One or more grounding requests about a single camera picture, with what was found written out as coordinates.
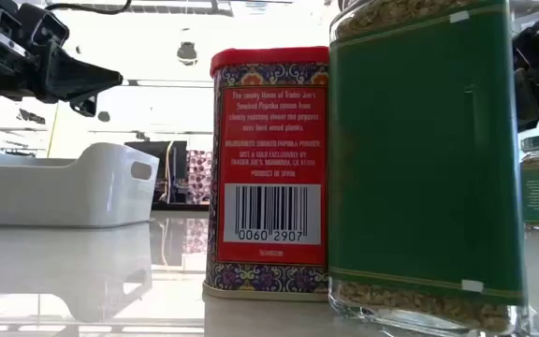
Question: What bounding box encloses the black computer monitor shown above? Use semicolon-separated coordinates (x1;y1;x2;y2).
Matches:
124;139;189;211

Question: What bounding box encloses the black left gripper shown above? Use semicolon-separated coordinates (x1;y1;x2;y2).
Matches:
0;0;124;118

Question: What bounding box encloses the white plastic bin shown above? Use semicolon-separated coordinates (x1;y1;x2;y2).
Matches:
0;141;161;229

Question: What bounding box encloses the purple patterned cloth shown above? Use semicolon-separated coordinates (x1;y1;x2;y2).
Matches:
187;149;213;206

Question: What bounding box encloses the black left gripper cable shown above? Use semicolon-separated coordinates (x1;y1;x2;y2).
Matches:
44;0;133;15

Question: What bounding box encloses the red-lidded smoked paprika tin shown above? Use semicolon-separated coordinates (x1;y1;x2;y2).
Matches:
202;45;330;302

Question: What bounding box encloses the long yellow cable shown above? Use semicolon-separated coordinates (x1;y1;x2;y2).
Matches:
46;100;61;159

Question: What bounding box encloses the round dark ceiling fixture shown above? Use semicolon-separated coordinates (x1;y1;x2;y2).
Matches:
176;40;199;66

